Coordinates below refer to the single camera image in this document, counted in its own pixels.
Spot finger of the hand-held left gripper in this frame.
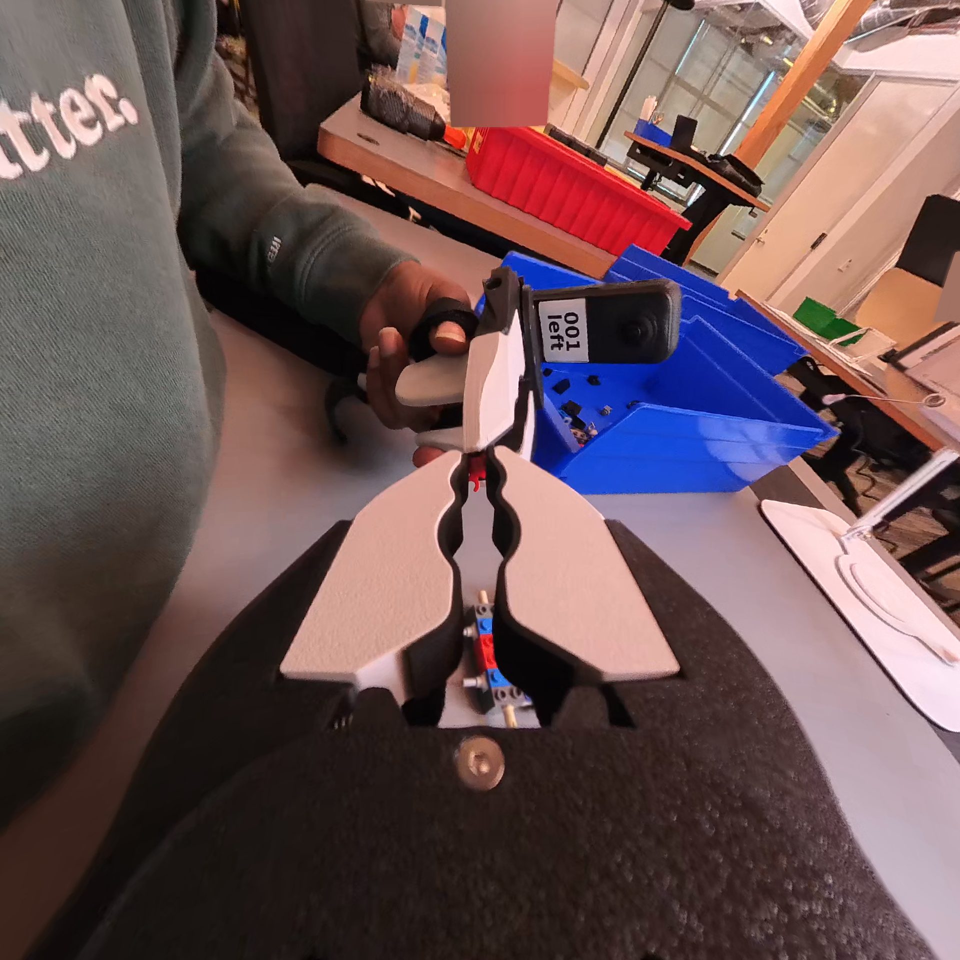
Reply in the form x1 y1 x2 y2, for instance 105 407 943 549
462 312 529 454

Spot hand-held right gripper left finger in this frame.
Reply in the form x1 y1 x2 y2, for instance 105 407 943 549
281 450 481 709

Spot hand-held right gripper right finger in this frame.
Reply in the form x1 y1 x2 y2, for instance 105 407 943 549
488 447 681 714

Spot small lego bricks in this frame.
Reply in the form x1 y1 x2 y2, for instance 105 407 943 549
543 372 619 448

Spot partly built lego car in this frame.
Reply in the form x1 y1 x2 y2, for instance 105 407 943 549
458 590 531 730

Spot blue plastic bin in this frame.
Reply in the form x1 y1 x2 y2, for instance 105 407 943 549
500 249 840 498
606 243 813 378

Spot person's left forearm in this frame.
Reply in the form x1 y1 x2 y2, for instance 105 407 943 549
177 30 418 343

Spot person's left hand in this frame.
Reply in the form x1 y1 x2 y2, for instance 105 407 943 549
360 263 481 469

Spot red plastic bin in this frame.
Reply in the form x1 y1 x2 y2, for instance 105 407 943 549
464 125 696 258

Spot black standing desk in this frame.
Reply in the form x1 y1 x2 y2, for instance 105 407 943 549
621 117 775 265

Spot neighbouring wooden desk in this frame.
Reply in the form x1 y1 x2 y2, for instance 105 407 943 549
317 93 619 280

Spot green plastic bin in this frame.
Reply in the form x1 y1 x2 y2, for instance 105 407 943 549
791 296 865 345

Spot black padded chair armrest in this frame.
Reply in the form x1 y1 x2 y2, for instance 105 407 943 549
198 267 379 439

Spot white book stand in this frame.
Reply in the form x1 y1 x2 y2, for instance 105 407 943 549
759 447 960 735

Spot cardboard box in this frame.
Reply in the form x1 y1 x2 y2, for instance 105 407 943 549
854 266 949 351

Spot open instruction booklet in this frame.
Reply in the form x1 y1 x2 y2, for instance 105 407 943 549
882 320 960 409

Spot black computer monitor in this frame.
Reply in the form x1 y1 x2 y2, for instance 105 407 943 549
896 194 960 288

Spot person's green sweatshirt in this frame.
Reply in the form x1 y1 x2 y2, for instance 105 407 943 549
0 0 229 829

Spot black mesh office chair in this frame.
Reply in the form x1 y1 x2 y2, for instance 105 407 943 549
240 0 403 193

